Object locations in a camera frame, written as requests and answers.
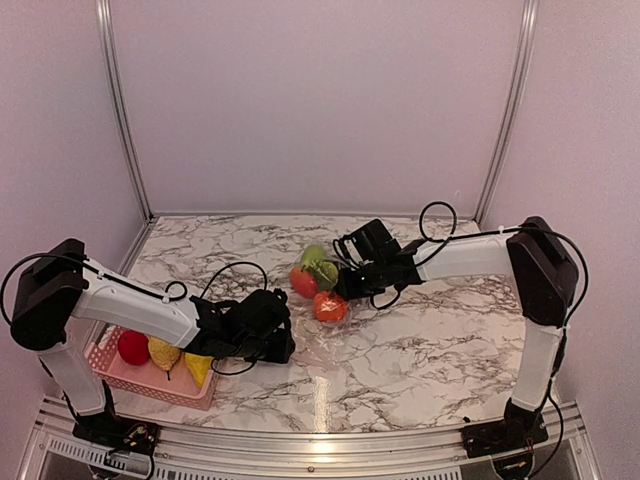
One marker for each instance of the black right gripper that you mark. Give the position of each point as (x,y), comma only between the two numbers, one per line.
(348,290)

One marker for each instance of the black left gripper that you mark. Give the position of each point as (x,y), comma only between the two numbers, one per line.
(283,352)

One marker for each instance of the yellow fake lemon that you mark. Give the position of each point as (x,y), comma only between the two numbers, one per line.
(198,366)

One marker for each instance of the orange fake fruit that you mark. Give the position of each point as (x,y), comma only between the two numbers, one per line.
(329,308)

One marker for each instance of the clear zip top bag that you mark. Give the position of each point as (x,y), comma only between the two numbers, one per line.
(319,344)

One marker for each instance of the beige fake bread ball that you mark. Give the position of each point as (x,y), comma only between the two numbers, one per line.
(163,355)

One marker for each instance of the red fake apple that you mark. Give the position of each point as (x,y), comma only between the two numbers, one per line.
(132,347)

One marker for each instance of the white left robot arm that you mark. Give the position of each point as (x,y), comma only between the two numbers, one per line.
(64,283)

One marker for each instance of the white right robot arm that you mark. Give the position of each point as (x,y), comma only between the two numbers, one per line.
(545,271)

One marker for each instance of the dark green fake avocado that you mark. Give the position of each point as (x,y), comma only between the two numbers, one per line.
(326,274)

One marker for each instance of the red orange fake tomato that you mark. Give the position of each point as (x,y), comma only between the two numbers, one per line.
(303,282)

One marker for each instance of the light green fake pear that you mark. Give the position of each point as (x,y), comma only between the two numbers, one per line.
(312,255)

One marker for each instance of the pink perforated plastic basket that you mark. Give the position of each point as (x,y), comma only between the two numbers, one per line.
(149,380)

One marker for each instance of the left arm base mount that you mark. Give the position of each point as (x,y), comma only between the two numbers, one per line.
(121,435)

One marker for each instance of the front aluminium rail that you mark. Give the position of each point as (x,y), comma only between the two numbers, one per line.
(190,452)

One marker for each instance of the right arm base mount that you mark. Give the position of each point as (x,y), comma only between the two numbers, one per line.
(499,437)

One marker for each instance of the right aluminium frame post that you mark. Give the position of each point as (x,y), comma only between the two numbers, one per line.
(515,94)

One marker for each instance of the aluminium frame post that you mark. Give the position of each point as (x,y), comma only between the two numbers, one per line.
(109,50)
(515,94)

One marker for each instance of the left aluminium frame post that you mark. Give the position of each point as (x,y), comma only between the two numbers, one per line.
(109,50)

